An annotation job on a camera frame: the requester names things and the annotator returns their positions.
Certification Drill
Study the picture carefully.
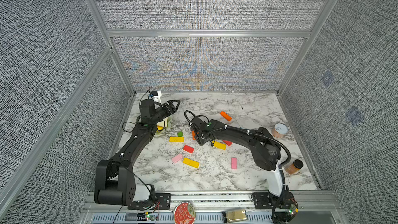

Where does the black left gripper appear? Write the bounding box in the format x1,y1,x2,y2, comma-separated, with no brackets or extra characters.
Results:
151,100,179,125

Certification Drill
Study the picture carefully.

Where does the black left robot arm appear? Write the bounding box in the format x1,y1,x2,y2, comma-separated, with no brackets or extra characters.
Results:
94,99,180,211

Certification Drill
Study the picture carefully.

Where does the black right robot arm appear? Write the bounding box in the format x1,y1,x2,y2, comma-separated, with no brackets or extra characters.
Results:
187,116,291,208

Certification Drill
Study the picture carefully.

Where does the green wavy plate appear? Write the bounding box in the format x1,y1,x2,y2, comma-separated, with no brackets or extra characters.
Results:
156,116,173,134

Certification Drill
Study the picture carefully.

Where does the yellow block centre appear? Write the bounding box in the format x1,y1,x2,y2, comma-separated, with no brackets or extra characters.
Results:
212,141,227,150

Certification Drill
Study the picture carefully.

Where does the yellow block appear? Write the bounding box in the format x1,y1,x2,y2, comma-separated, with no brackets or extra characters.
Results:
212,141,227,150
182,158,200,169
169,137,184,143

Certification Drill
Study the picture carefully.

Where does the red block left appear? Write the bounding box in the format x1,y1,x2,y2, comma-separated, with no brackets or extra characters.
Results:
183,145,194,154

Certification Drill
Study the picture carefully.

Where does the red block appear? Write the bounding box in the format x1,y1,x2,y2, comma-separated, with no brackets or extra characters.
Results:
183,145,194,154
223,140,232,146

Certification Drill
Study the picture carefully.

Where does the yellow block left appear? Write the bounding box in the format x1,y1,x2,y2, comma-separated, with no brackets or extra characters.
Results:
169,137,184,143

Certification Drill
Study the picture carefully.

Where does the red block right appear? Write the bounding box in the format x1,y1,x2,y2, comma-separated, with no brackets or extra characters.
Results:
223,140,232,146

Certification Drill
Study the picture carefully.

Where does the yellow block near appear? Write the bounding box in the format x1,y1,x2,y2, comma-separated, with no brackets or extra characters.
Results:
182,158,200,169

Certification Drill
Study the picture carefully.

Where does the pink block left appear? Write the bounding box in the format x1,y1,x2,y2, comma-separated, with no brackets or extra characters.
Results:
172,153,183,163

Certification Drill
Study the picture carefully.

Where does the pink block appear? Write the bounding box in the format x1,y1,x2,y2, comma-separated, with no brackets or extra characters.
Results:
172,153,183,163
231,157,237,170

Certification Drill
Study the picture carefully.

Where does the pink block right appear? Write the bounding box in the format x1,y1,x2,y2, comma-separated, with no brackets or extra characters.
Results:
231,157,237,170

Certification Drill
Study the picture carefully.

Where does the white lidded cup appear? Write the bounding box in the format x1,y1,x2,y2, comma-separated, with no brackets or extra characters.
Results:
272,123,289,138

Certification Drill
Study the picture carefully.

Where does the red round tin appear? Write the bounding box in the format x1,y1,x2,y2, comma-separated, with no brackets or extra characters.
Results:
174,202,196,224

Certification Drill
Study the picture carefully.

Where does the gold metal box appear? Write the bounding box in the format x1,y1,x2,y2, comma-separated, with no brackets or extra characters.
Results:
222,209,248,224

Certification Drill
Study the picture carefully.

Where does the amber jar black lid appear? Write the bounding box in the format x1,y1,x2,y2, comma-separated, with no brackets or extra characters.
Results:
285,159,304,175

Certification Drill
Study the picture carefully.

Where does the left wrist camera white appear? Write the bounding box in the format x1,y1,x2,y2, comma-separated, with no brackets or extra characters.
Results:
148,90,162,104

